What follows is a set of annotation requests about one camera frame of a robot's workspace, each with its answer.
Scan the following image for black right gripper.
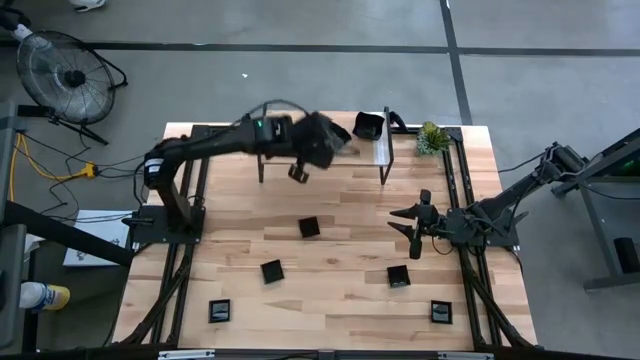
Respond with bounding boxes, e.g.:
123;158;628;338
387;188;454;260

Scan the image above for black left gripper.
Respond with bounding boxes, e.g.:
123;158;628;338
287;111;337;185

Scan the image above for black leaf shaped plate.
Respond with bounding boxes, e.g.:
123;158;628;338
327;122;353;154

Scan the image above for small black square plate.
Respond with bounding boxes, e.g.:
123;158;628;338
208;298;232;325
298;216;321;239
430;299;454;325
260;259;286;286
386;264;412;289

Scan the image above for black wavy square plate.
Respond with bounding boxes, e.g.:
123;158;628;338
351;111;386;142

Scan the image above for wooden shelf riser black legs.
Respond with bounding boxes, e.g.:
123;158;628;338
256;103;396;186

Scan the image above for small green potted plant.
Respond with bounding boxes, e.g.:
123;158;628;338
415;120;451;156

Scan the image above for black box device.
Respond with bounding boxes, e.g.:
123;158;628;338
613;236;640;275

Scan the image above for white cardboard box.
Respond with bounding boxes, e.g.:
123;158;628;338
62;209;134;269

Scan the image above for black floor fan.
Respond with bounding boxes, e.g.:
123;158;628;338
14;29;129;146

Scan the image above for person's shoe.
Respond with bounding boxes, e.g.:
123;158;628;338
12;24;51;51
68;0;107;13

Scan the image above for black diagonal beam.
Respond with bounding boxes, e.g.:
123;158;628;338
0;199;137;269

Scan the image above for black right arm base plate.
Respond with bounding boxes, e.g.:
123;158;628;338
449;207;530;249

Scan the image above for black aluminium table frame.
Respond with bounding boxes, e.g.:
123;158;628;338
113;112;537;351

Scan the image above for silver metal bracket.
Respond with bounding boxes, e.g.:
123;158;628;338
157;349;216;360
437;351;495;360

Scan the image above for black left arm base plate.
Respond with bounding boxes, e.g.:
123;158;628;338
128;207;206;246

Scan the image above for yellow power cable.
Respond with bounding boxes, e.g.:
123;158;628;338
7;132;99;204

